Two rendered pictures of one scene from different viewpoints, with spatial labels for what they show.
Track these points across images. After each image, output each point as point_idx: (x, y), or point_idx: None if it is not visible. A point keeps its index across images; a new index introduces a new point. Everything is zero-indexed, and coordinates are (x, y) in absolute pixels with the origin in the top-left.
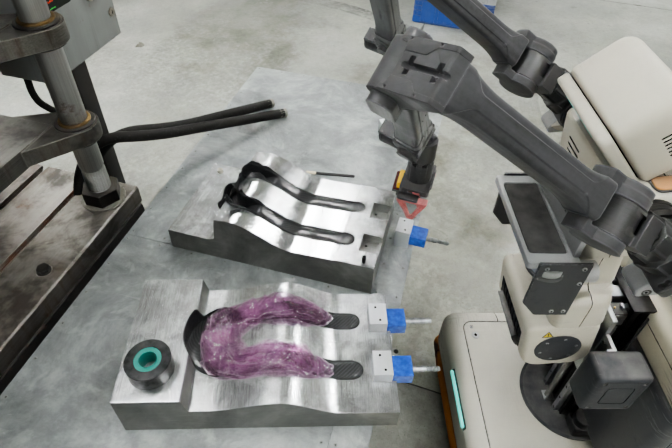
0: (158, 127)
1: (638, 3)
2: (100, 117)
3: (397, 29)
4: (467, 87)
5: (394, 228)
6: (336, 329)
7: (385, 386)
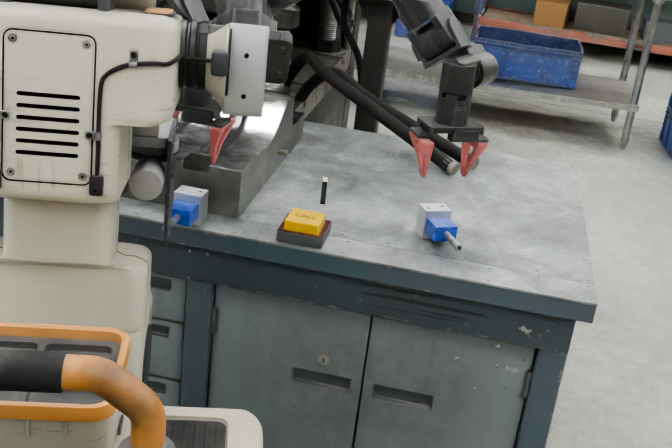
0: (350, 83)
1: None
2: (375, 78)
3: (402, 1)
4: None
5: (213, 217)
6: None
7: None
